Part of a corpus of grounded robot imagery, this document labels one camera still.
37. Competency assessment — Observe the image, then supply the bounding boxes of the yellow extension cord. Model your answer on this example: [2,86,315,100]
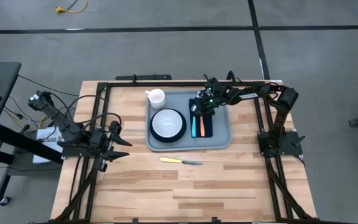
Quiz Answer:
[55,0,89,14]

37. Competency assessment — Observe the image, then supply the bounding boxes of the dark blue plate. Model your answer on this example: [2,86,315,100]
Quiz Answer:
[149,108,188,144]

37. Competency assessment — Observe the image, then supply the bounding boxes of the yellow-handled knife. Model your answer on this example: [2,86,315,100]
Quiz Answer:
[160,156,204,166]

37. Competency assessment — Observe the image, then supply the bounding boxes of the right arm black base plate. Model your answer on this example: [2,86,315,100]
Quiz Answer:
[257,130,304,157]

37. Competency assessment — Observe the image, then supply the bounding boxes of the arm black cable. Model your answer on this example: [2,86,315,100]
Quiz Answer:
[50,91,122,138]
[226,70,239,83]

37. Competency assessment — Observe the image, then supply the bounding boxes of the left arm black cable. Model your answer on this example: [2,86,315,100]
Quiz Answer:
[50,91,122,138]

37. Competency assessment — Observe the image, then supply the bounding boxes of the teal-handled spoon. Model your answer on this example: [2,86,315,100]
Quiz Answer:
[191,104,198,139]

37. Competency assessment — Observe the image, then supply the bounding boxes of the grey plastic tray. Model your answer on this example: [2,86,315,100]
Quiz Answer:
[145,89,233,152]

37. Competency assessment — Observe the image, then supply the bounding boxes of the black floor cable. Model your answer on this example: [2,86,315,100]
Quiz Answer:
[17,74,80,97]

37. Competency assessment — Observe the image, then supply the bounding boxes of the white paper sheet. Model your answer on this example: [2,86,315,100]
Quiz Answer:
[32,126,67,165]

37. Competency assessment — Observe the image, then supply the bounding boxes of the white mug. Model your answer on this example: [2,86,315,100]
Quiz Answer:
[144,88,167,110]

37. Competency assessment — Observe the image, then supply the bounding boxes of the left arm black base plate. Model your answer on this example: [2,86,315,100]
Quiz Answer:
[61,141,107,157]

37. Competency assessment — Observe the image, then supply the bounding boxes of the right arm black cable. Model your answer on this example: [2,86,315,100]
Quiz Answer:
[226,70,239,83]

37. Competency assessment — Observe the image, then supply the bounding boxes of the dark navy cloth napkin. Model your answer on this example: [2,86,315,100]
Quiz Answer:
[188,98,214,139]

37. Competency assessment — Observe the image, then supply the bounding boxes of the black side desk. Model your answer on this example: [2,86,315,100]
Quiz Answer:
[0,61,63,207]

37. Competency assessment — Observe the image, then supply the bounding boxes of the black mounting bar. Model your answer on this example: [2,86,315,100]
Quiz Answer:
[115,73,173,81]

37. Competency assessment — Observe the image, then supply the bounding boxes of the black aluminium table frame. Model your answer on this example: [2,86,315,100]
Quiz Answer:
[51,80,316,224]

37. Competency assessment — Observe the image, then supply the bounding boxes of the white ribbed bowl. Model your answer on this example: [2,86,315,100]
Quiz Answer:
[152,108,183,139]

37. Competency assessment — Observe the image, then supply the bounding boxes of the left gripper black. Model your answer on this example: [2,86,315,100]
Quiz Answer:
[91,120,133,172]

